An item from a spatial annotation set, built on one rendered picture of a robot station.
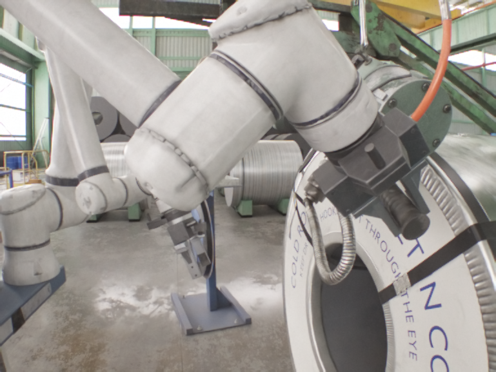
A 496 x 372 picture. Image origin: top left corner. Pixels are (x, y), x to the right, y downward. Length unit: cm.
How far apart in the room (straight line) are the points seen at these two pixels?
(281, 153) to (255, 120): 564
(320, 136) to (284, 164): 552
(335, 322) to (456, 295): 76
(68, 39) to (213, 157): 27
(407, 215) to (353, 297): 94
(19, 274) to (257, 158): 501
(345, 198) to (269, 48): 20
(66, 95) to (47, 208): 36
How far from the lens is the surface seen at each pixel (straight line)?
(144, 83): 41
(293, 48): 28
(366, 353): 135
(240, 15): 27
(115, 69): 42
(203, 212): 223
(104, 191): 87
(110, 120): 1203
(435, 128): 59
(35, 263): 110
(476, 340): 65
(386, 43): 171
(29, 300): 103
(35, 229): 108
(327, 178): 38
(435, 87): 47
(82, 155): 90
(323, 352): 130
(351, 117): 32
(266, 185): 577
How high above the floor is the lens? 131
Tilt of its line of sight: 8 degrees down
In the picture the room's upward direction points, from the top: straight up
